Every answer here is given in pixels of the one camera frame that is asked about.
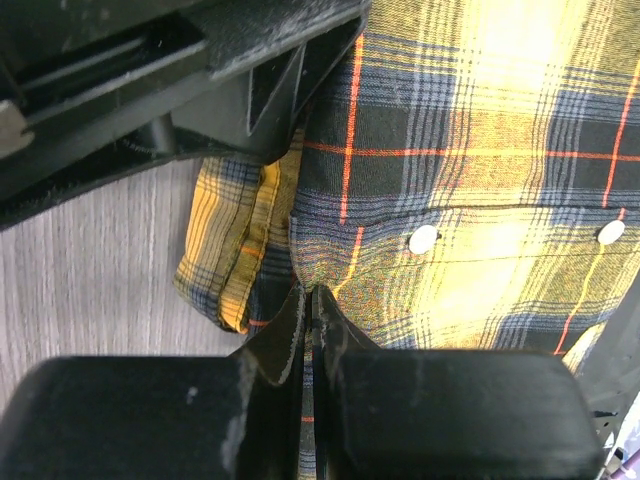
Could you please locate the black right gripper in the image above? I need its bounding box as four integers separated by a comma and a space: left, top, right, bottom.
1, 1, 371, 228

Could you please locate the yellow plaid long sleeve shirt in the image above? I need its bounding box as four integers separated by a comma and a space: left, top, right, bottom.
172, 0, 640, 480

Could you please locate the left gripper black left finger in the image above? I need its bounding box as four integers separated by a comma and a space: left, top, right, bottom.
1, 287, 306, 479

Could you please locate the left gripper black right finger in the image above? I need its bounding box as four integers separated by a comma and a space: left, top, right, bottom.
311, 287, 603, 479

